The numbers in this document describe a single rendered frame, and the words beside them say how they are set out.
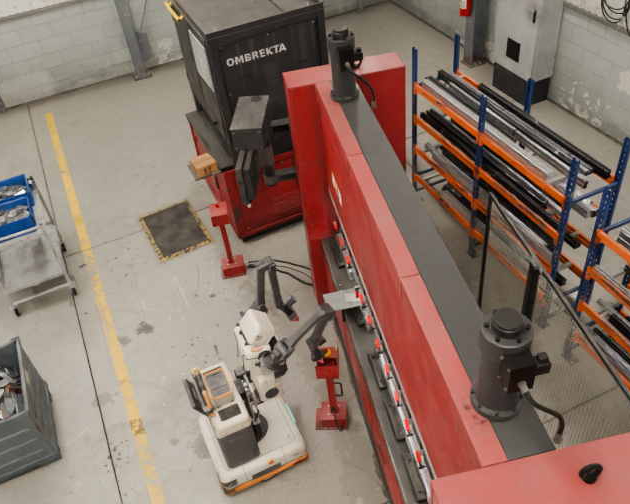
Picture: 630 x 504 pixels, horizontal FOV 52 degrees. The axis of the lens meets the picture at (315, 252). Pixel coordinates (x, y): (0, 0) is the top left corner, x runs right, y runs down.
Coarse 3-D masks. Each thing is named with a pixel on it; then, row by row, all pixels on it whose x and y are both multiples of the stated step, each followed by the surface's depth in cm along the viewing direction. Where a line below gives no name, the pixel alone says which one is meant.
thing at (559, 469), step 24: (552, 456) 227; (576, 456) 226; (600, 456) 225; (624, 456) 225; (432, 480) 225; (456, 480) 224; (480, 480) 223; (504, 480) 222; (528, 480) 222; (552, 480) 221; (576, 480) 220; (600, 480) 219; (624, 480) 218
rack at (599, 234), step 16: (608, 192) 418; (608, 208) 427; (624, 224) 450; (592, 240) 452; (608, 240) 434; (592, 256) 456; (624, 256) 425; (592, 272) 462; (624, 272) 459; (608, 288) 452; (576, 304) 493; (624, 304) 442; (576, 336) 508; (608, 336) 546; (592, 352) 496
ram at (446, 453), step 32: (352, 192) 396; (352, 224) 423; (352, 256) 455; (384, 288) 355; (384, 320) 377; (416, 352) 306; (416, 384) 322; (416, 416) 340; (448, 416) 269; (448, 448) 281
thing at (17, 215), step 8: (16, 200) 608; (24, 200) 612; (0, 208) 606; (8, 208) 610; (16, 208) 604; (24, 208) 601; (32, 208) 615; (0, 216) 597; (8, 216) 592; (16, 216) 593; (24, 216) 594; (32, 216) 597; (0, 224) 587; (8, 224) 582; (16, 224) 586; (24, 224) 589; (32, 224) 592; (0, 232) 584; (8, 232) 587; (16, 232) 590
